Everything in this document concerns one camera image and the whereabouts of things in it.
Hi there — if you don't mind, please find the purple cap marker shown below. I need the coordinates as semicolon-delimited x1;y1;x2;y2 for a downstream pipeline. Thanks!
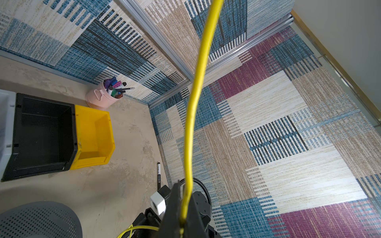
103;76;117;90

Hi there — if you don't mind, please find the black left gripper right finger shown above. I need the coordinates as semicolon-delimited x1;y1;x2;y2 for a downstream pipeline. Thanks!
186;191;208;238

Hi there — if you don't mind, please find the black plastic bin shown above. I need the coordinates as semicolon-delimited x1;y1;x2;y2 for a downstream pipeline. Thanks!
1;93;78;181

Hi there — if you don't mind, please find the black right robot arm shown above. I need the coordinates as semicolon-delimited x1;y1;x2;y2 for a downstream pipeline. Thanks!
121;178;221;238

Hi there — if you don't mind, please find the white plastic bin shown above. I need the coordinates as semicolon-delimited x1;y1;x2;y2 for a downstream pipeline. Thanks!
0;89;16;179

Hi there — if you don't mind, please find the black ballpoint pen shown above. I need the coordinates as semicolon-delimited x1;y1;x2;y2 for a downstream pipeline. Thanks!
114;87;135;91

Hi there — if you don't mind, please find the yellow cable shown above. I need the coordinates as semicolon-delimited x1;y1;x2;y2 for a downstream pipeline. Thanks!
116;0;224;238

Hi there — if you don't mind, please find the pink metal pen bucket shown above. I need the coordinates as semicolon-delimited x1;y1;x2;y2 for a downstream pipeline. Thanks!
85;82;122;111

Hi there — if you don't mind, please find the yellow plastic bin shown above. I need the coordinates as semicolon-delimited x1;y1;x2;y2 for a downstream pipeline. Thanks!
70;105;115;170

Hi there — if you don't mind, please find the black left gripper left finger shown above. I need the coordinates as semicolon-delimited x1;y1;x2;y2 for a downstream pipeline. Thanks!
156;182;181;238

